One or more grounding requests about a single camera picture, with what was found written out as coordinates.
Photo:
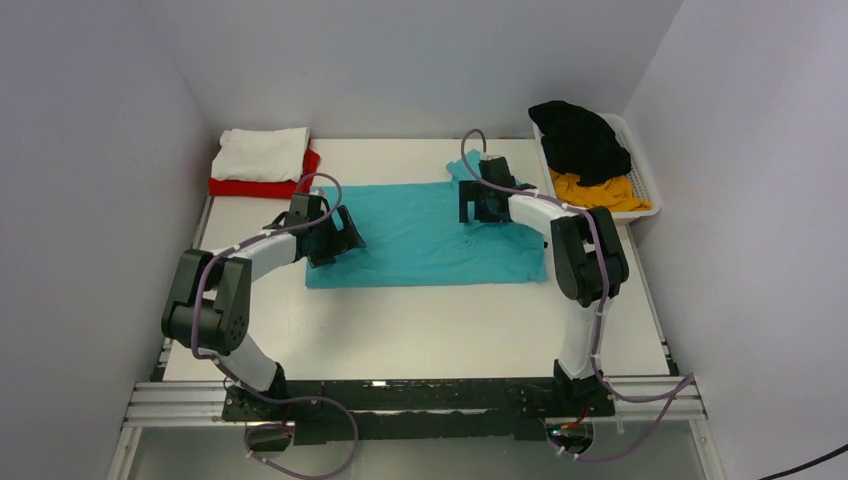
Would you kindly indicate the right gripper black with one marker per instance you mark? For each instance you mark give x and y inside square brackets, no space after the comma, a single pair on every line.
[472,191]

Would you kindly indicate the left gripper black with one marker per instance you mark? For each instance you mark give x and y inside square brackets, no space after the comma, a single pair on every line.
[342,241]

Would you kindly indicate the teal t shirt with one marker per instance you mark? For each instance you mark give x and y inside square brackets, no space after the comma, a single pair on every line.
[414,237]

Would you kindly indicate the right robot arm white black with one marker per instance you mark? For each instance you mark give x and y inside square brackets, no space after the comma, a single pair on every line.
[588,259]

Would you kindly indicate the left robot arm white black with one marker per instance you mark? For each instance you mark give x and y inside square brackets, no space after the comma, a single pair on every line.
[208,306]

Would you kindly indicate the red folded t shirt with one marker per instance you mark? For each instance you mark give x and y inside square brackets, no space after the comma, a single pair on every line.
[273,190]

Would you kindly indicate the white folded t shirt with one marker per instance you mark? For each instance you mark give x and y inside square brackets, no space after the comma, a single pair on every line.
[261,156]

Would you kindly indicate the black t shirt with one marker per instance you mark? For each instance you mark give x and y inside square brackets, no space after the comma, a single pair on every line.
[578,141]

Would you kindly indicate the yellow t shirt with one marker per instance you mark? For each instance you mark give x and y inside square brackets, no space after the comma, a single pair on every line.
[616,194]

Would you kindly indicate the white plastic basket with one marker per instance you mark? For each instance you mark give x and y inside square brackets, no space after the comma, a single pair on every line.
[640,177]

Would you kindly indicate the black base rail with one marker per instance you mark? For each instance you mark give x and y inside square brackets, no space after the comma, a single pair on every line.
[326,411]

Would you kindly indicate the black cable corner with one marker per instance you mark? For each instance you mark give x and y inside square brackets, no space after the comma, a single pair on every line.
[809,464]

